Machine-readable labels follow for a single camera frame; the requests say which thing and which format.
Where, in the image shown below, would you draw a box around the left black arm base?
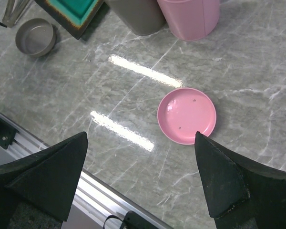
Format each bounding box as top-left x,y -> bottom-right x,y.
0,112 -> 17,167

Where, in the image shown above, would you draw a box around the pink cylindrical container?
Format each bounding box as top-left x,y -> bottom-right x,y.
157,0 -> 220,41

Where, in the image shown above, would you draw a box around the aluminium mounting rail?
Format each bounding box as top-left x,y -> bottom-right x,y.
0,106 -> 174,229

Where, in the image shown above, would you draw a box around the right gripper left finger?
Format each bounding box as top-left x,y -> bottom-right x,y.
0,132 -> 88,229

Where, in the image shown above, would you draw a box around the metal serving tongs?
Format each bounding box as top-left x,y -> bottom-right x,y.
2,0 -> 31,28

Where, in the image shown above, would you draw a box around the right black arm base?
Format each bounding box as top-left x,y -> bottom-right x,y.
102,210 -> 158,229

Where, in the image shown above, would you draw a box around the grey round lid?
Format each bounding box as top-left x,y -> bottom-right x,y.
15,18 -> 56,58

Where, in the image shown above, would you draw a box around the grey cylindrical container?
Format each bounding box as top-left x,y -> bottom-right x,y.
105,0 -> 166,36

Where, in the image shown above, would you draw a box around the square teal ceramic plate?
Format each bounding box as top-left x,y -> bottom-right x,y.
35,0 -> 104,40

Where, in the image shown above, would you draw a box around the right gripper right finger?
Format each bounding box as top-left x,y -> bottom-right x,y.
194,132 -> 286,229

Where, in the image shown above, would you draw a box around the pink round lid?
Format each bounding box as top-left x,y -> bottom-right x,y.
157,87 -> 217,145

